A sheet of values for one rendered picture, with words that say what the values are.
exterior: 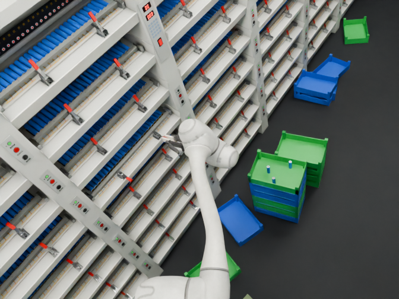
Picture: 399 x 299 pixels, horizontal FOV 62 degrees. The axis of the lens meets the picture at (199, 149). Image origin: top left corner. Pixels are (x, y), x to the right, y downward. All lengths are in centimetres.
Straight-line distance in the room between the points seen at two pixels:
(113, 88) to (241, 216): 138
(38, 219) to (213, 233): 68
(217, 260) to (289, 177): 100
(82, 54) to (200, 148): 53
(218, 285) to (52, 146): 76
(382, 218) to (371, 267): 34
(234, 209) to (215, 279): 130
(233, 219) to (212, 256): 122
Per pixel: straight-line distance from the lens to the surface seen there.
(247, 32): 210
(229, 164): 132
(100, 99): 137
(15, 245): 145
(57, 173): 135
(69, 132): 133
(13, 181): 132
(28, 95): 122
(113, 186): 161
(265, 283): 223
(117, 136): 149
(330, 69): 326
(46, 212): 144
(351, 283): 226
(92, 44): 129
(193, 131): 120
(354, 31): 370
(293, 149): 235
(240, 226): 236
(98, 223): 162
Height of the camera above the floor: 215
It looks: 51 degrees down
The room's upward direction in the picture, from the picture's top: 21 degrees counter-clockwise
